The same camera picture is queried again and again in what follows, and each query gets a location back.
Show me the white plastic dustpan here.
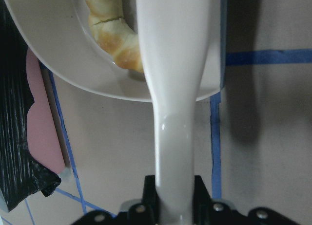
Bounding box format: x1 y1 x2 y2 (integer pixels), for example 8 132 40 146
0 0 229 103

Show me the black lined bin left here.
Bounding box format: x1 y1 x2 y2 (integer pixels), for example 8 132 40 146
0 0 64 212

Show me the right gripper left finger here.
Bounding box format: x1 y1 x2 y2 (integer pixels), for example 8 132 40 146
73 175 159 225

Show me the white brush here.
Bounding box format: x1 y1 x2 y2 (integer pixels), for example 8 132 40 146
136 0 220 225

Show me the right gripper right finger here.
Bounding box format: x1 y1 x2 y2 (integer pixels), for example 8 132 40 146
193 175 298 225

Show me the toy croissant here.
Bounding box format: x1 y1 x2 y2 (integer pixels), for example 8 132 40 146
85 0 143 73

